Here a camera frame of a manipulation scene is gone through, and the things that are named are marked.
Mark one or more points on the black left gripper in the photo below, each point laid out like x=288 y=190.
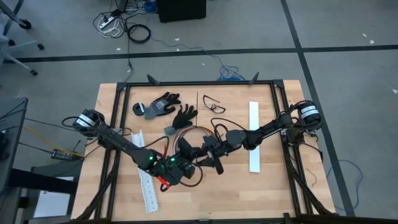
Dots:
x=175 y=169

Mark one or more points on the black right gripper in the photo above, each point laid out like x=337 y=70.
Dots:
x=213 y=145

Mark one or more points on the black knit work glove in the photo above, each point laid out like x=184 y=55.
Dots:
x=183 y=118

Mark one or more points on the black zip tie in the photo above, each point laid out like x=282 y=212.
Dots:
x=197 y=101

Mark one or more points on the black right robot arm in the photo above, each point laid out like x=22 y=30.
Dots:
x=267 y=130

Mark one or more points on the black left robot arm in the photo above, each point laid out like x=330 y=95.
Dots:
x=124 y=144

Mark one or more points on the clear safety glasses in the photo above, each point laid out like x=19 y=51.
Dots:
x=214 y=109

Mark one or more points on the black glove with grey back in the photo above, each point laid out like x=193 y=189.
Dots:
x=161 y=105

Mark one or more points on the small black hub box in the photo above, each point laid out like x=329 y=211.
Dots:
x=63 y=154

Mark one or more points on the white panel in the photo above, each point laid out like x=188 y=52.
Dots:
x=53 y=202

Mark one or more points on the white power strip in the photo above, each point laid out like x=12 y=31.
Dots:
x=107 y=22

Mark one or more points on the black power adapter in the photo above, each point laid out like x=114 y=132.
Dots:
x=115 y=13

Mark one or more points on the black side desk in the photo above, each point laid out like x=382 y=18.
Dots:
x=12 y=140

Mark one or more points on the grey castor leg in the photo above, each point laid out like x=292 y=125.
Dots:
x=25 y=24

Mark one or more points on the grey office chair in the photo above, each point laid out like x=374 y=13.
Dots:
x=3 y=46

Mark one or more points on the flat white duct cover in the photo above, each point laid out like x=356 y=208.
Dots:
x=255 y=158

